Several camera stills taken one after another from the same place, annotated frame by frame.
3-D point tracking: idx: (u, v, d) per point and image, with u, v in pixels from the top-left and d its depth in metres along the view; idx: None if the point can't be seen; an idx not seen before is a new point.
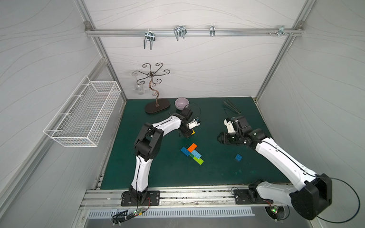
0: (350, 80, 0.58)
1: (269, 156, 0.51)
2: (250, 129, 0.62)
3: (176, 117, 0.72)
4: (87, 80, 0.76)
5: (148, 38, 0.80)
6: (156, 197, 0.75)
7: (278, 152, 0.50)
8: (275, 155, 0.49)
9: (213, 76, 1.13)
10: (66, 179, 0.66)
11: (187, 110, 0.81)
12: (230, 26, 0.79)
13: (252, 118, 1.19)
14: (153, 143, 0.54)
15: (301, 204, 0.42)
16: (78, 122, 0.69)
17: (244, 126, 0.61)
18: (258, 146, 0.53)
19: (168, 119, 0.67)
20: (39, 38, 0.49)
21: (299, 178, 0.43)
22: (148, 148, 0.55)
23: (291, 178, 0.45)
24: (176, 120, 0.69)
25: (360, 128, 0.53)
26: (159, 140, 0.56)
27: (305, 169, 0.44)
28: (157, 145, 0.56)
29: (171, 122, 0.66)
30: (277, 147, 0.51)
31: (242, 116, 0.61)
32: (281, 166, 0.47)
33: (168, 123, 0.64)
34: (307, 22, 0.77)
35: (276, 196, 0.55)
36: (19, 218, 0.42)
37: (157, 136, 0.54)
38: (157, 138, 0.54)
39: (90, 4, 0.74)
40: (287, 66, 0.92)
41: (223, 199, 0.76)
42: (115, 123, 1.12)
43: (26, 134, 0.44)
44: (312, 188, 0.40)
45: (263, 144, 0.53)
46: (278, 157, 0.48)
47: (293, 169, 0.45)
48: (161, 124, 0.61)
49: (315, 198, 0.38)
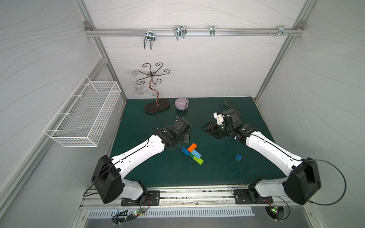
0: (350, 80, 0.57)
1: (258, 148, 0.53)
2: (240, 124, 0.63)
3: (157, 139, 0.53)
4: (87, 80, 0.76)
5: (148, 38, 0.80)
6: (156, 197, 0.75)
7: (265, 143, 0.52)
8: (263, 146, 0.52)
9: (213, 76, 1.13)
10: (66, 179, 0.65)
11: (182, 123, 0.59)
12: (230, 25, 0.82)
13: (252, 118, 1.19)
14: (105, 188, 0.40)
15: (293, 190, 0.43)
16: (78, 122, 0.69)
17: (235, 121, 0.62)
18: (247, 138, 0.56)
19: (144, 145, 0.50)
20: (39, 38, 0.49)
21: (286, 164, 0.45)
22: (102, 192, 0.40)
23: (280, 165, 0.47)
24: (154, 147, 0.51)
25: (360, 128, 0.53)
26: (116, 184, 0.42)
27: (292, 155, 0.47)
28: (113, 189, 0.42)
29: (145, 149, 0.49)
30: (264, 139, 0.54)
31: (234, 111, 0.62)
32: (269, 156, 0.50)
33: (138, 155, 0.47)
34: (307, 22, 0.77)
35: (274, 191, 0.55)
36: (19, 218, 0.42)
37: (110, 179, 0.39)
38: (110, 182, 0.39)
39: (90, 4, 0.74)
40: (287, 66, 0.92)
41: (223, 199, 0.76)
42: (115, 123, 1.12)
43: (26, 134, 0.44)
44: (299, 172, 0.42)
45: (251, 137, 0.56)
46: (266, 147, 0.51)
47: (281, 157, 0.47)
48: (125, 158, 0.45)
49: (303, 180, 0.40)
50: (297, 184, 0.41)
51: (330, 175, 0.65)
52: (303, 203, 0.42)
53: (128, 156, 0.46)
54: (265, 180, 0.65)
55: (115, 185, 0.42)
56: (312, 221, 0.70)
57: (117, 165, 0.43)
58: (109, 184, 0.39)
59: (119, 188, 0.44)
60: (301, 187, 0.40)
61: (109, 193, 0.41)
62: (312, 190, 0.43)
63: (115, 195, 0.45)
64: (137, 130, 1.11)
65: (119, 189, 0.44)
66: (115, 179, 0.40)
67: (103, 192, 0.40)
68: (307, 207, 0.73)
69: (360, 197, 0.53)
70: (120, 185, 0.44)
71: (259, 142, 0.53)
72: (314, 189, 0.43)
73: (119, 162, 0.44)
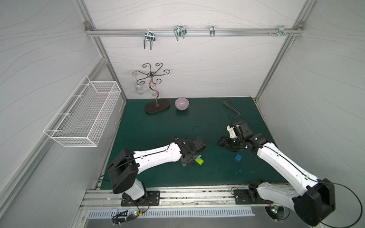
0: (349, 80, 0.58)
1: (270, 162, 0.51)
2: (251, 134, 0.62)
3: (176, 147, 0.55)
4: (87, 80, 0.76)
5: (148, 38, 0.80)
6: (156, 197, 0.75)
7: (280, 157, 0.50)
8: (277, 159, 0.49)
9: (213, 76, 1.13)
10: (66, 179, 0.65)
11: (201, 142, 0.62)
12: (230, 26, 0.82)
13: (252, 118, 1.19)
14: (121, 178, 0.42)
15: (304, 210, 0.42)
16: (77, 122, 0.68)
17: (245, 131, 0.62)
18: (260, 151, 0.53)
19: (164, 149, 0.52)
20: (39, 38, 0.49)
21: (301, 183, 0.43)
22: (116, 182, 0.42)
23: (293, 183, 0.45)
24: (172, 154, 0.52)
25: (360, 128, 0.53)
26: (131, 177, 0.43)
27: (307, 174, 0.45)
28: (127, 182, 0.43)
29: (163, 154, 0.51)
30: (279, 153, 0.51)
31: (243, 121, 0.62)
32: (282, 171, 0.48)
33: (158, 156, 0.49)
34: (307, 22, 0.77)
35: (276, 198, 0.55)
36: (19, 218, 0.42)
37: (128, 171, 0.41)
38: (127, 174, 0.41)
39: (90, 4, 0.74)
40: (287, 66, 0.92)
41: (223, 199, 0.76)
42: (115, 123, 1.12)
43: (26, 134, 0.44)
44: (313, 193, 0.40)
45: (264, 149, 0.53)
46: (279, 161, 0.49)
47: (295, 174, 0.45)
48: (145, 156, 0.47)
49: (317, 203, 0.38)
50: (310, 205, 0.39)
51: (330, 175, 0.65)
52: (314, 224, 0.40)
53: (148, 154, 0.48)
54: (269, 185, 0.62)
55: (129, 179, 0.43)
56: None
57: (137, 159, 0.45)
58: (126, 175, 0.41)
59: (131, 182, 0.45)
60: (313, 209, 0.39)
61: (122, 183, 0.42)
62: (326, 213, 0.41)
63: (125, 188, 0.46)
64: (137, 131, 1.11)
65: (130, 184, 0.45)
66: (132, 173, 0.41)
67: (117, 182, 0.42)
68: None
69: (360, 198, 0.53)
70: (133, 181, 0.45)
71: (273, 156, 0.51)
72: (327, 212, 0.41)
73: (139, 158, 0.46)
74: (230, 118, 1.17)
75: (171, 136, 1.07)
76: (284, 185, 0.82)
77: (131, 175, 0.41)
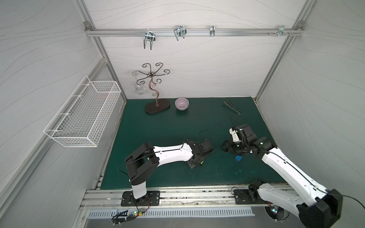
0: (350, 80, 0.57)
1: (277, 169, 0.49)
2: (255, 137, 0.60)
3: (188, 147, 0.59)
4: (87, 80, 0.76)
5: (148, 38, 0.80)
6: (156, 197, 0.75)
7: (288, 165, 0.48)
8: (284, 168, 0.47)
9: (213, 76, 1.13)
10: (66, 179, 0.66)
11: (209, 144, 0.66)
12: (230, 26, 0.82)
13: (252, 118, 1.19)
14: (141, 170, 0.44)
15: (310, 220, 0.42)
16: (78, 122, 0.69)
17: (249, 134, 0.59)
18: (266, 158, 0.51)
19: (178, 147, 0.56)
20: (39, 38, 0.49)
21: (310, 193, 0.41)
22: (135, 173, 0.45)
23: (301, 193, 0.43)
24: (186, 152, 0.56)
25: (361, 128, 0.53)
26: (150, 170, 0.45)
27: (315, 185, 0.43)
28: (145, 174, 0.45)
29: (178, 152, 0.54)
30: (286, 161, 0.49)
31: (246, 125, 0.60)
32: (289, 178, 0.46)
33: (174, 153, 0.53)
34: (307, 22, 0.77)
35: (279, 202, 0.55)
36: (20, 218, 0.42)
37: (149, 163, 0.44)
38: (148, 166, 0.44)
39: (90, 4, 0.74)
40: (287, 67, 0.92)
41: (223, 199, 0.76)
42: (115, 123, 1.12)
43: (27, 134, 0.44)
44: (322, 205, 0.39)
45: (271, 157, 0.50)
46: (287, 169, 0.47)
47: (304, 184, 0.43)
48: (163, 152, 0.50)
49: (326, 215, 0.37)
50: (318, 217, 0.39)
51: (330, 175, 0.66)
52: None
53: (165, 150, 0.51)
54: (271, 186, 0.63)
55: (148, 171, 0.45)
56: None
57: (156, 153, 0.48)
58: (147, 167, 0.44)
59: (148, 175, 0.47)
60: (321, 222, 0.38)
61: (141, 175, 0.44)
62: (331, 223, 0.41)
63: (141, 180, 0.47)
64: (137, 131, 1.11)
65: (147, 176, 0.47)
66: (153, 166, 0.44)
67: (137, 173, 0.45)
68: None
69: (360, 197, 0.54)
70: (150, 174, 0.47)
71: (280, 163, 0.49)
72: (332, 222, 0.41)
73: (158, 153, 0.49)
74: (230, 118, 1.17)
75: (171, 136, 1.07)
76: (284, 185, 0.82)
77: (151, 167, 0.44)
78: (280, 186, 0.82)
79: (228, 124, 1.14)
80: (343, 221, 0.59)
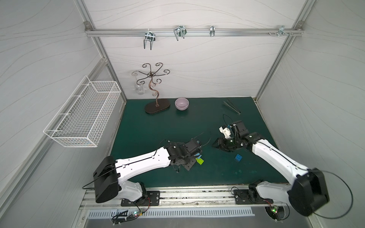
0: (350, 80, 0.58)
1: (264, 156, 0.54)
2: (247, 132, 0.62)
3: (164, 154, 0.51)
4: (87, 80, 0.76)
5: (148, 38, 0.80)
6: (156, 197, 0.75)
7: (272, 150, 0.53)
8: (269, 154, 0.52)
9: (213, 76, 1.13)
10: (66, 179, 0.65)
11: (195, 145, 0.57)
12: (230, 26, 0.79)
13: (252, 118, 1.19)
14: (102, 188, 0.39)
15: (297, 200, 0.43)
16: (77, 122, 0.68)
17: (241, 129, 0.65)
18: (254, 147, 0.56)
19: (150, 156, 0.49)
20: (39, 38, 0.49)
21: (291, 172, 0.45)
22: (98, 192, 0.40)
23: (286, 175, 0.46)
24: (159, 161, 0.49)
25: (361, 128, 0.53)
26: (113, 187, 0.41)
27: (297, 165, 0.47)
28: (109, 192, 0.42)
29: (149, 162, 0.47)
30: (271, 147, 0.54)
31: (240, 121, 0.66)
32: (275, 164, 0.49)
33: (143, 164, 0.46)
34: (307, 22, 0.77)
35: (278, 197, 0.53)
36: (19, 218, 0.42)
37: (108, 182, 0.39)
38: (107, 185, 0.39)
39: (90, 4, 0.74)
40: (287, 66, 0.92)
41: (223, 199, 0.76)
42: (115, 123, 1.12)
43: (26, 134, 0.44)
44: (303, 181, 0.41)
45: (257, 146, 0.56)
46: (272, 155, 0.51)
47: (286, 165, 0.47)
48: (129, 165, 0.45)
49: (306, 190, 0.40)
50: (302, 194, 0.41)
51: (330, 175, 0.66)
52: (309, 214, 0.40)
53: (131, 163, 0.45)
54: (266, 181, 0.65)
55: (112, 188, 0.41)
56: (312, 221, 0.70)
57: (118, 169, 0.43)
58: (106, 185, 0.39)
59: (114, 191, 0.43)
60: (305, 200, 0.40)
61: (104, 194, 0.41)
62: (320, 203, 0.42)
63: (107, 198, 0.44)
64: (137, 131, 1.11)
65: (113, 192, 0.43)
66: (112, 184, 0.39)
67: (99, 192, 0.40)
68: None
69: (359, 197, 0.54)
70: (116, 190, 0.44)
71: (265, 149, 0.54)
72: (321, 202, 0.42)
73: (121, 167, 0.43)
74: (230, 118, 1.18)
75: (171, 136, 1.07)
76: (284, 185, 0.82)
77: (111, 185, 0.39)
78: None
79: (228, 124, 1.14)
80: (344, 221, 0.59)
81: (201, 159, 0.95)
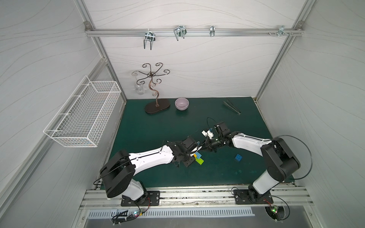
0: (350, 80, 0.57)
1: (241, 144, 0.63)
2: (230, 131, 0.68)
3: (168, 150, 0.58)
4: (87, 80, 0.76)
5: (148, 38, 0.80)
6: (156, 197, 0.75)
7: (244, 137, 0.63)
8: (244, 139, 0.62)
9: (213, 77, 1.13)
10: (66, 179, 0.65)
11: (191, 141, 0.64)
12: (230, 26, 0.79)
13: (252, 118, 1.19)
14: (117, 180, 0.42)
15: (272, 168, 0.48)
16: (77, 122, 0.68)
17: (224, 129, 0.75)
18: (232, 139, 0.66)
19: (157, 151, 0.54)
20: (39, 38, 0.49)
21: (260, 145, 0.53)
22: (110, 185, 0.42)
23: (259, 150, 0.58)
24: (166, 155, 0.55)
25: (361, 128, 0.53)
26: (127, 179, 0.43)
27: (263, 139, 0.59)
28: (122, 184, 0.43)
29: (156, 156, 0.52)
30: (244, 136, 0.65)
31: (222, 121, 0.75)
32: (251, 146, 0.57)
33: (152, 158, 0.51)
34: (307, 22, 0.77)
35: (271, 184, 0.55)
36: (19, 218, 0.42)
37: (124, 173, 0.41)
38: (124, 175, 0.41)
39: (90, 4, 0.74)
40: (287, 66, 0.92)
41: (223, 199, 0.76)
42: (115, 123, 1.12)
43: (27, 134, 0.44)
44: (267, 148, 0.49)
45: (234, 137, 0.67)
46: (245, 139, 0.61)
47: (256, 142, 0.56)
48: (140, 157, 0.48)
49: (271, 154, 0.48)
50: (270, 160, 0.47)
51: (330, 175, 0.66)
52: (283, 176, 0.45)
53: (142, 156, 0.49)
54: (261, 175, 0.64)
55: (126, 180, 0.43)
56: (313, 221, 0.70)
57: (132, 161, 0.46)
58: (122, 176, 0.41)
59: (126, 184, 0.45)
60: (272, 160, 0.47)
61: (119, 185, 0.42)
62: (290, 166, 0.47)
63: (118, 192, 0.45)
64: (137, 131, 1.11)
65: (125, 185, 0.45)
66: (129, 174, 0.42)
67: (112, 184, 0.42)
68: (307, 207, 0.73)
69: (359, 197, 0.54)
70: (129, 183, 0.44)
71: (238, 137, 0.65)
72: (292, 166, 0.47)
73: (135, 159, 0.47)
74: (230, 118, 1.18)
75: (171, 136, 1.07)
76: (284, 185, 0.82)
77: (128, 175, 0.42)
78: (281, 186, 0.82)
79: (228, 124, 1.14)
80: (344, 221, 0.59)
81: (201, 159, 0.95)
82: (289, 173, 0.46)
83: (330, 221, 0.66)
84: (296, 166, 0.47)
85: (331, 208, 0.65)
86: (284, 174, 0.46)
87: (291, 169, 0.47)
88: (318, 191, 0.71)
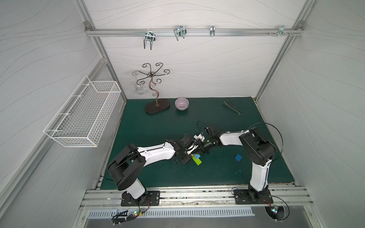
0: (350, 80, 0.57)
1: (227, 140, 0.69)
2: (218, 132, 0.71)
3: (170, 145, 0.63)
4: (87, 80, 0.76)
5: (148, 38, 0.80)
6: (156, 197, 0.75)
7: (228, 133, 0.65)
8: (228, 135, 0.68)
9: (213, 77, 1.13)
10: (66, 178, 0.65)
11: (188, 138, 0.70)
12: (230, 25, 0.81)
13: (251, 118, 1.08)
14: (128, 171, 0.44)
15: (251, 154, 0.53)
16: (77, 122, 0.68)
17: (213, 130, 0.82)
18: (219, 137, 0.73)
19: (161, 146, 0.59)
20: (39, 38, 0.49)
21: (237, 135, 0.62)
22: (121, 177, 0.44)
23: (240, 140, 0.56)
24: (168, 150, 0.59)
25: (361, 128, 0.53)
26: (138, 171, 0.46)
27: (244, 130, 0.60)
28: (132, 176, 0.45)
29: (160, 150, 0.56)
30: (229, 132, 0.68)
31: (212, 123, 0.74)
32: (235, 139, 0.62)
33: (156, 152, 0.54)
34: (307, 22, 0.77)
35: (262, 176, 0.58)
36: (20, 218, 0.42)
37: (135, 165, 0.44)
38: (135, 167, 0.44)
39: (90, 4, 0.74)
40: (287, 66, 0.92)
41: (223, 199, 0.76)
42: (115, 123, 1.12)
43: (27, 134, 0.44)
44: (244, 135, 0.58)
45: (221, 135, 0.74)
46: (228, 135, 0.68)
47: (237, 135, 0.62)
48: (148, 150, 0.52)
49: (247, 139, 0.55)
50: (248, 145, 0.53)
51: (330, 175, 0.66)
52: (261, 159, 0.51)
53: (150, 149, 0.53)
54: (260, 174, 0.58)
55: (136, 172, 0.46)
56: (313, 221, 0.70)
57: (141, 153, 0.49)
58: (134, 168, 0.44)
59: (136, 176, 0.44)
60: (249, 145, 0.53)
61: (129, 177, 0.44)
62: (268, 150, 0.53)
63: (128, 185, 0.47)
64: (137, 131, 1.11)
65: (135, 178, 0.47)
66: (140, 166, 0.45)
67: (123, 176, 0.44)
68: (307, 208, 0.73)
69: (359, 197, 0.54)
70: (138, 175, 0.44)
71: (223, 135, 0.72)
72: (269, 149, 0.53)
73: (144, 152, 0.50)
74: (230, 118, 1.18)
75: (171, 136, 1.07)
76: (284, 186, 0.82)
77: (139, 166, 0.45)
78: (280, 186, 0.82)
79: (228, 124, 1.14)
80: (344, 221, 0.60)
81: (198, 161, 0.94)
82: (268, 156, 0.52)
83: (330, 220, 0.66)
84: (273, 149, 0.54)
85: (331, 208, 0.65)
86: (262, 157, 0.51)
87: (269, 152, 0.53)
88: (318, 190, 0.71)
